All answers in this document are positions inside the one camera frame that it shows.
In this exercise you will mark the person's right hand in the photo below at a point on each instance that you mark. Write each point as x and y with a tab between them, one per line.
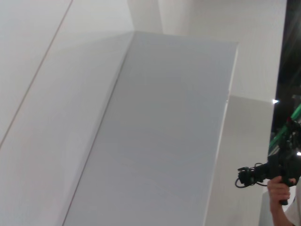
278	190

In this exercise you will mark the black handheld teleoperation controller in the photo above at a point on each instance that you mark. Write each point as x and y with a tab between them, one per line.
275	168

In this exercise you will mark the person's right forearm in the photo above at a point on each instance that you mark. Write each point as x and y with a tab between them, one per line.
279	214

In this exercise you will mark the green and grey overhead rail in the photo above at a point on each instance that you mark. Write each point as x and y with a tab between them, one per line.
282	134

